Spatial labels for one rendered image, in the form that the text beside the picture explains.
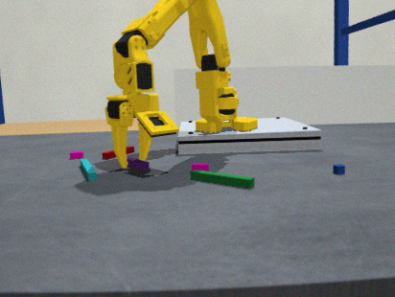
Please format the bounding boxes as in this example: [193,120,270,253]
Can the green rod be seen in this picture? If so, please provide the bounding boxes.
[191,170,254,189]

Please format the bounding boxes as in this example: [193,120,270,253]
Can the red flat bar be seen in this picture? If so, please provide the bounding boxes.
[103,147,134,159]

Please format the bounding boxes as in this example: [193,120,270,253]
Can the magenta rod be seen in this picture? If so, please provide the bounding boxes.
[70,151,83,159]
[192,163,209,171]

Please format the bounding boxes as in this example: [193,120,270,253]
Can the small blue cube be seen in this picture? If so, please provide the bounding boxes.
[333,165,345,174]

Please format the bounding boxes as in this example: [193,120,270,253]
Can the purple rod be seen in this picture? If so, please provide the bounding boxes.
[127,157,150,171]

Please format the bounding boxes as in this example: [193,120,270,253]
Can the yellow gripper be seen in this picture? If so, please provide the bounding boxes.
[105,91,179,169]

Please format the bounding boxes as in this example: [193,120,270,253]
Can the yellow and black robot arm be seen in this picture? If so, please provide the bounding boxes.
[113,0,258,133]

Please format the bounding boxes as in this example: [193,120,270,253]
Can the turquoise rod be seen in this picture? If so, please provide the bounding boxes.
[81,159,97,181]

